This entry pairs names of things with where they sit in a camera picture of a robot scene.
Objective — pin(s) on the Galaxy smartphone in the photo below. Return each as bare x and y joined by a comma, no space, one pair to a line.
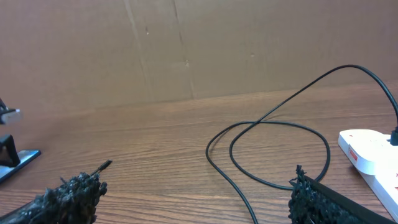
25,156

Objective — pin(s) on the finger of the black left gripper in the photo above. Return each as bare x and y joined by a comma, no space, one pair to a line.
9,156

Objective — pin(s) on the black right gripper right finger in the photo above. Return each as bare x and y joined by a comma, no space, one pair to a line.
314,203

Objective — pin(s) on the white power strip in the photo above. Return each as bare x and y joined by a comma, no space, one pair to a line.
383,186

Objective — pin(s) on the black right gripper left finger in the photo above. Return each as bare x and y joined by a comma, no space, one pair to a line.
73,202

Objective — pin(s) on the white charger adapter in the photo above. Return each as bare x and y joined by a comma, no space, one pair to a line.
373,156

